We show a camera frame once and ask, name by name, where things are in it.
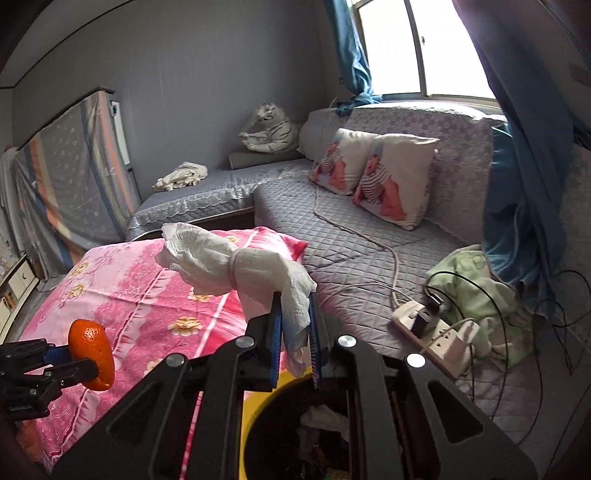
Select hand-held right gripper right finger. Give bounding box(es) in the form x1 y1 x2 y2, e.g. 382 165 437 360
307 292 539 480

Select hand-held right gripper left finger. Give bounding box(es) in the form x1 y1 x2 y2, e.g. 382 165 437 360
51 292 284 480

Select orange peel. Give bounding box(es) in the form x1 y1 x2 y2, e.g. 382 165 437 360
68 319 116 392

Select yellow trash bin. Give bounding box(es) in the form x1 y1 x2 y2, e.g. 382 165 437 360
241 369 407 480

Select white tissue bundle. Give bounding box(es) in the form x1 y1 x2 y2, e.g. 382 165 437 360
156 222 318 377

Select white low cabinet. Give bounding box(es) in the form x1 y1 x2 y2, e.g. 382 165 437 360
0 251 42 342

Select black plug adapter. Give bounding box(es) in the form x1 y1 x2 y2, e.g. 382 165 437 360
410 295 446 337

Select grey quilted sofa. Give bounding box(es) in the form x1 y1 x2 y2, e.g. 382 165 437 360
126 102 591 462

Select white power strip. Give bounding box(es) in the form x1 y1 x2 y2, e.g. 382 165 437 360
392 299 481 377

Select light green cloth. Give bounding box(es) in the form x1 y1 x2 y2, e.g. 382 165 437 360
422 244 536 370

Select white hanging cloth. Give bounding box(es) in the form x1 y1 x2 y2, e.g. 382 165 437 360
0 145 21 259

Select striped grey bedsheet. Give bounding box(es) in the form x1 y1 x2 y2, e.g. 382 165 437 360
11 90 141 278

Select baby print pillow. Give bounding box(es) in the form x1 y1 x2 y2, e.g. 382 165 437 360
310 128 382 197
352 134 440 230

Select grey cushion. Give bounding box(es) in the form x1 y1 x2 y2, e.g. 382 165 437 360
228 148 308 171

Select cream crumpled cloth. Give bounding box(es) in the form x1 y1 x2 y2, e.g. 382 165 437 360
152 161 209 192

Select white tiger plush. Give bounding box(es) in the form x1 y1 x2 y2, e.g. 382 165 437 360
238 102 301 154

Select white panel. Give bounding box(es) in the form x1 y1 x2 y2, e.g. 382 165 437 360
110 100 139 195

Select window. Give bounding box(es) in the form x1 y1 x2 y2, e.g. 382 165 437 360
353 0 499 102

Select white power cord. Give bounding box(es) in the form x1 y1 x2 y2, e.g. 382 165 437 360
311 171 416 305

